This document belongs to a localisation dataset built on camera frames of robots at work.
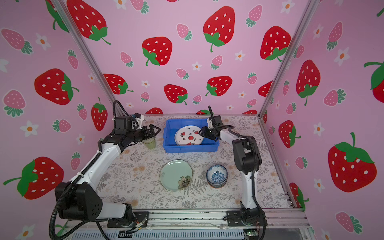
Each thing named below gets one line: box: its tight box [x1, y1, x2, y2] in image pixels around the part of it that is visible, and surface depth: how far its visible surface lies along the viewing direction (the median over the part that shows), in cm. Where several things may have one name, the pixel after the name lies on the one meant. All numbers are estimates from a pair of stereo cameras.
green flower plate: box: [159, 159, 193, 192], surface depth 90 cm
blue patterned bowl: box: [206, 164, 228, 189], surface depth 82 cm
